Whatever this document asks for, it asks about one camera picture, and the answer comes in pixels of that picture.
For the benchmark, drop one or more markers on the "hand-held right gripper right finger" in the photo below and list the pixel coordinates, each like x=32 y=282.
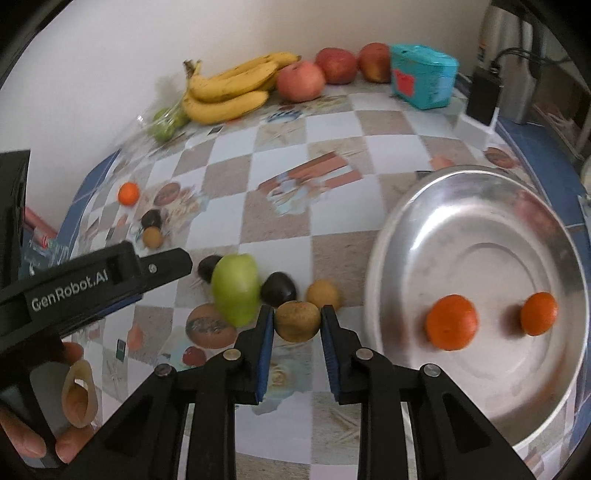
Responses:
x=330 y=355

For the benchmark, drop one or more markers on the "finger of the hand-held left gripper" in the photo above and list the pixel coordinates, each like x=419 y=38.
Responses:
x=168 y=266

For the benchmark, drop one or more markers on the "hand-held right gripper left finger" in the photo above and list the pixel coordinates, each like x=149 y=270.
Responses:
x=265 y=353

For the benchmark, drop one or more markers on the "brown kiwi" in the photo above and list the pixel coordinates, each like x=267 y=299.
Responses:
x=152 y=237
x=298 y=321
x=323 y=294

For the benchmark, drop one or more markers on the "dark purple plum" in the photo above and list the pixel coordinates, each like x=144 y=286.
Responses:
x=208 y=268
x=151 y=218
x=278 y=288

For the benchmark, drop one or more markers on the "green apple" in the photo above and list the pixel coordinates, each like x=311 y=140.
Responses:
x=235 y=288

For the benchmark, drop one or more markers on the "round metal plate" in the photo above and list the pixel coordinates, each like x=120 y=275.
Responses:
x=485 y=258

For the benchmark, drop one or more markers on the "person's left hand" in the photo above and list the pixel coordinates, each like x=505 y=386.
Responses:
x=74 y=443

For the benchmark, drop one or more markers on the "clear glass mug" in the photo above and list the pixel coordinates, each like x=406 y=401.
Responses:
x=46 y=256

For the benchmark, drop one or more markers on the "orange tangerine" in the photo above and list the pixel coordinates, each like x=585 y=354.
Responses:
x=128 y=193
x=539 y=314
x=451 y=321

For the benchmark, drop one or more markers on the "clear bag of green jujubes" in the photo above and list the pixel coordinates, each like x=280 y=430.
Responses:
x=161 y=129

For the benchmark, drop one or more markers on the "yellow banana bunch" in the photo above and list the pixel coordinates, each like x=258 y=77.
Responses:
x=221 y=108

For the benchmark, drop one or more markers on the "pink red apple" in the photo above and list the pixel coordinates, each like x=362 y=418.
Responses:
x=301 y=82

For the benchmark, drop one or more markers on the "dark red apple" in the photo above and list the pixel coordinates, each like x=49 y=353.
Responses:
x=375 y=62
x=336 y=65

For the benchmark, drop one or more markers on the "teal plastic box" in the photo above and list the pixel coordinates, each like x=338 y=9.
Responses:
x=422 y=74

